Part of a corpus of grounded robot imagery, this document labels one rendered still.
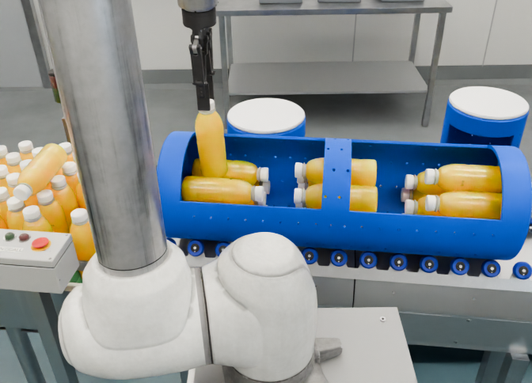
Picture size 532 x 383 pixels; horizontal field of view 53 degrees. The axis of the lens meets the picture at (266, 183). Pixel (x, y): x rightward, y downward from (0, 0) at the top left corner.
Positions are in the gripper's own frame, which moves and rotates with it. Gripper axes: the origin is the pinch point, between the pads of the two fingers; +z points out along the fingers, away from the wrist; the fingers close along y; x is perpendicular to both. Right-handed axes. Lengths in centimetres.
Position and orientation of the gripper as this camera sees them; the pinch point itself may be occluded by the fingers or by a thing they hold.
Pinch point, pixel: (205, 92)
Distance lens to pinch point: 130.9
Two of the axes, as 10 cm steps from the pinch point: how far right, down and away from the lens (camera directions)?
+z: 0.1, 8.4, 5.5
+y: 1.2, -5.5, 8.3
